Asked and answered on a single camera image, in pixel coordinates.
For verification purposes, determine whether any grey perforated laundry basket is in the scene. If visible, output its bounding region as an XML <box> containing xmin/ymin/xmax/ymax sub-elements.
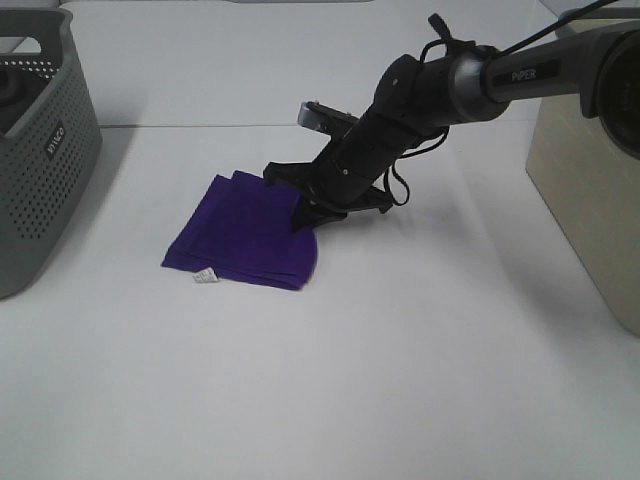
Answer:
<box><xmin>1</xmin><ymin>7</ymin><xmax>102</xmax><ymax>298</ymax></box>

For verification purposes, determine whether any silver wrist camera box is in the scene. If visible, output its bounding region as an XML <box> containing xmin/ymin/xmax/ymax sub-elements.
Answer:
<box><xmin>297</xmin><ymin>101</ymin><xmax>359</xmax><ymax>137</ymax></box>

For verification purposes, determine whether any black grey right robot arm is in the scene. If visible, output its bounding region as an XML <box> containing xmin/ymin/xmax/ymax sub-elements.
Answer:
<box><xmin>263</xmin><ymin>16</ymin><xmax>639</xmax><ymax>229</ymax></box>

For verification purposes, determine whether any beige box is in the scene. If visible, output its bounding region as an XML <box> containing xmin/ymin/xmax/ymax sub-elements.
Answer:
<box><xmin>525</xmin><ymin>17</ymin><xmax>640</xmax><ymax>337</ymax></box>

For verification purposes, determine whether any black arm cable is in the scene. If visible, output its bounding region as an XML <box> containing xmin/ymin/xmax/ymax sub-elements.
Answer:
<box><xmin>384</xmin><ymin>0</ymin><xmax>621</xmax><ymax>207</ymax></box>

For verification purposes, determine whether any purple towel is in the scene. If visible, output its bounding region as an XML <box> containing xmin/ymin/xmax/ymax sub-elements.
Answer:
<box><xmin>161</xmin><ymin>170</ymin><xmax>318</xmax><ymax>290</ymax></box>

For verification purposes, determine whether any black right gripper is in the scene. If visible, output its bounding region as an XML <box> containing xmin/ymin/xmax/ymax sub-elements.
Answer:
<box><xmin>263</xmin><ymin>112</ymin><xmax>400</xmax><ymax>232</ymax></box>

